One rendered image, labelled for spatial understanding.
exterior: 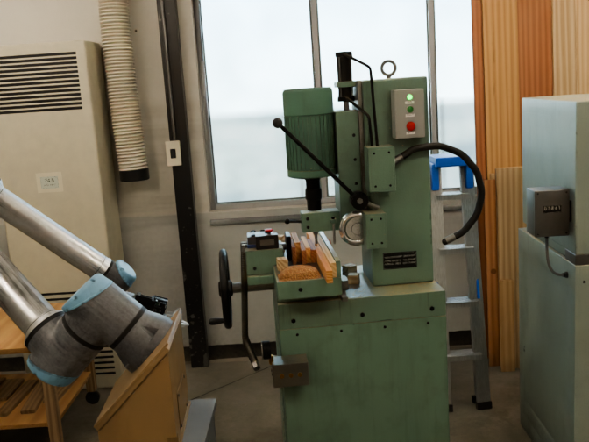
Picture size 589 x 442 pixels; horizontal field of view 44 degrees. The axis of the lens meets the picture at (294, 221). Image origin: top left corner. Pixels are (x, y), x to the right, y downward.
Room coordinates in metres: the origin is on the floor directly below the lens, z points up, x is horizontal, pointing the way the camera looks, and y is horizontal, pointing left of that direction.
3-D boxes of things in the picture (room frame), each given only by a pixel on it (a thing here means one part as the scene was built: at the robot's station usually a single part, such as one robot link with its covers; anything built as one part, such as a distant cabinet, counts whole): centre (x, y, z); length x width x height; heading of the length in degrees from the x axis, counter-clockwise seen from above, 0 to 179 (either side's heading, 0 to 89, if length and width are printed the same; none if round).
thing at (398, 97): (2.47, -0.40, 1.40); 0.10 x 0.06 x 0.16; 94
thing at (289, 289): (2.58, 0.03, 0.87); 0.61 x 0.30 x 0.06; 4
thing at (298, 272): (2.33, 0.00, 0.92); 0.14 x 0.09 x 0.04; 94
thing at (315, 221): (2.59, -0.09, 1.03); 0.14 x 0.07 x 0.09; 94
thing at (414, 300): (2.60, -0.20, 0.76); 0.57 x 0.45 x 0.09; 94
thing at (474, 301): (3.26, -0.72, 0.58); 0.27 x 0.25 x 1.16; 1
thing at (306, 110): (2.59, -0.07, 1.35); 0.18 x 0.18 x 0.31
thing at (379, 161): (2.45, -0.30, 1.23); 0.09 x 0.08 x 0.15; 94
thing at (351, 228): (2.47, -0.21, 1.02); 0.12 x 0.03 x 0.12; 94
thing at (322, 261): (2.56, -0.08, 0.92); 0.67 x 0.02 x 0.04; 4
